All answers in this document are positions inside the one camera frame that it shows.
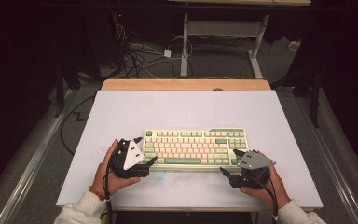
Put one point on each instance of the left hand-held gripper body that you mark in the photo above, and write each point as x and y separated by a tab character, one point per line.
132	154

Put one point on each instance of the person's right hand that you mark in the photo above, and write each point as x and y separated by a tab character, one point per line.
276	193

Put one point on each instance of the green and cream keyboard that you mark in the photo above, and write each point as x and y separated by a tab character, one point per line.
195	149

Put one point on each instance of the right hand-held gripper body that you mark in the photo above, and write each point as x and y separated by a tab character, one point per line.
254	160

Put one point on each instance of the white power adapter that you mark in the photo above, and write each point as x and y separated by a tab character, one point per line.
167	53

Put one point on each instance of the person's left hand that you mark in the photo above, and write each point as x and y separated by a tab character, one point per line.
101	180

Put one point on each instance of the wooden table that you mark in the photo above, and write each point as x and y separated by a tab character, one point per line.
167	84

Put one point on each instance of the black stand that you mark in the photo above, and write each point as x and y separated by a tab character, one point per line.
314	99

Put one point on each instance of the metal floor rail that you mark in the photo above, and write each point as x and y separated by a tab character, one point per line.
34	158
332	161

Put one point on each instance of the white metal desk frame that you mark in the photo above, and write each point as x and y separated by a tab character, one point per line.
223	28

